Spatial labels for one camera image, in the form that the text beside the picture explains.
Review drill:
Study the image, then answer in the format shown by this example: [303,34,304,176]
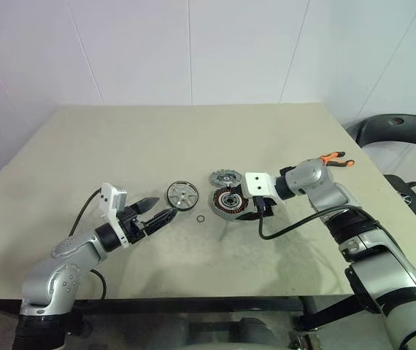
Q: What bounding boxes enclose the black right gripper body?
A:
[252,195,276,219]

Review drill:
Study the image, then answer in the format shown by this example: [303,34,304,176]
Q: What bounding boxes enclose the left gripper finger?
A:
[144,208,179,236]
[134,196,162,215]

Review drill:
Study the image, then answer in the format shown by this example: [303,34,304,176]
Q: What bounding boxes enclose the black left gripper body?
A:
[120,206,150,245]

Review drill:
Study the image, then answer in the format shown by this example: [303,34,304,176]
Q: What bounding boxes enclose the copper wound motor stator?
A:
[207,187,256,220]

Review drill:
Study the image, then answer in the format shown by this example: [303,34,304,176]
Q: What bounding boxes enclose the grey motor gear housing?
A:
[207,170,244,189]

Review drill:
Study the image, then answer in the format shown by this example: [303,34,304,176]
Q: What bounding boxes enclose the silver spoked wheel disc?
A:
[164,180,198,211]

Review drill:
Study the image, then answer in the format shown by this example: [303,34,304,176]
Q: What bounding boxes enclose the dark rounded shape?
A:
[235,316,290,350]

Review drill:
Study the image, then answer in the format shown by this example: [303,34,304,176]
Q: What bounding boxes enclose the black folding chair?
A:
[352,113,416,234]

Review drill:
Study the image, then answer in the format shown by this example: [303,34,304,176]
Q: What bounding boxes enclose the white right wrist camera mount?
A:
[244,171,279,201]

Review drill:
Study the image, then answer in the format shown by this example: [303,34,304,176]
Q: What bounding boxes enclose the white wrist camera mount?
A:
[244,171,279,201]
[98,182,129,244]

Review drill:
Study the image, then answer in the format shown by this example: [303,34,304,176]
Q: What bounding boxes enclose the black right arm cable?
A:
[257,203,366,241]

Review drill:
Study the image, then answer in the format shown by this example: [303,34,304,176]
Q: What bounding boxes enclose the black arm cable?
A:
[257,203,366,241]
[68,187,107,302]

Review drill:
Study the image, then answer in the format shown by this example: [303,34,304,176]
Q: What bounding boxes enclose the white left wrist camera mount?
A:
[98,182,129,244]

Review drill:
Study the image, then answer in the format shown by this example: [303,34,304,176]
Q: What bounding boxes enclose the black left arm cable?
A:
[68,187,107,302]

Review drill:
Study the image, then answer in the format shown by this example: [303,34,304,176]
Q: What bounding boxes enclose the orange handled pliers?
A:
[319,150,356,169]

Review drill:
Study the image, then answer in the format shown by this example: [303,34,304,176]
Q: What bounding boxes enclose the black table frame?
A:
[74,295,357,330]

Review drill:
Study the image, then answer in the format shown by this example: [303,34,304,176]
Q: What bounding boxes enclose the silver caster bracket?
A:
[288,329,320,350]

